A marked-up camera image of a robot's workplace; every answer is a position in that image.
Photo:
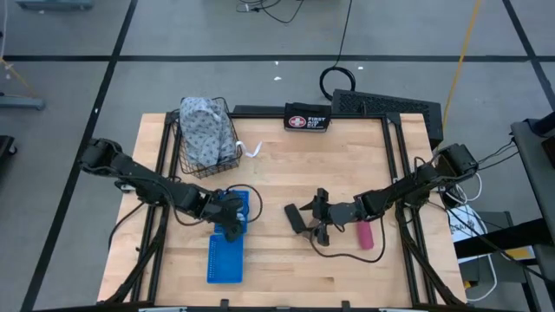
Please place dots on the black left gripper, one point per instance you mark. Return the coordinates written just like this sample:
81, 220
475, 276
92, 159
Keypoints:
212, 208

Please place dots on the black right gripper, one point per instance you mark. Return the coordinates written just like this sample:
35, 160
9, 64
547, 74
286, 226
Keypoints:
342, 213

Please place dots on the white plastic bottle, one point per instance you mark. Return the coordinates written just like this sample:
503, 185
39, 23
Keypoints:
239, 213

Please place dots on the pink bandage roll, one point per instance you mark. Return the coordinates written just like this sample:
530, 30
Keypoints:
365, 236

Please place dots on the grey patterned hospital gown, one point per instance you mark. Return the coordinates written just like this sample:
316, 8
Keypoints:
204, 130

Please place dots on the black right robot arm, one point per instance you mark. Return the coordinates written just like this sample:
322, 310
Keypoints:
416, 184

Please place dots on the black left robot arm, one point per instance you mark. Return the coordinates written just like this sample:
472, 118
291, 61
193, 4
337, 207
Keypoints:
143, 184

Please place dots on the blue plastic basket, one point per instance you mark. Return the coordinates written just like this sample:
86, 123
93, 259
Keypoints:
245, 199
225, 260

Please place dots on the black first aid kit bag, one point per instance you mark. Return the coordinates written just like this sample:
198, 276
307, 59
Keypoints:
307, 119

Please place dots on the black perforated box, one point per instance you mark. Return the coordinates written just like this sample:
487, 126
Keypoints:
386, 108

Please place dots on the white paper bag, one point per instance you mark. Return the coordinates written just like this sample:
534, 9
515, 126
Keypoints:
470, 225

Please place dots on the grey side desk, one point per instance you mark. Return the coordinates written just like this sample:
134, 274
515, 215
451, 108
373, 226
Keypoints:
535, 173

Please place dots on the black table frame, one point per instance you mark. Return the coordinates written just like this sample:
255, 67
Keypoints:
390, 173

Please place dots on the black slanted frame strut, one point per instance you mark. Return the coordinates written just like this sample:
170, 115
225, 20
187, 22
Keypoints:
139, 260
427, 264

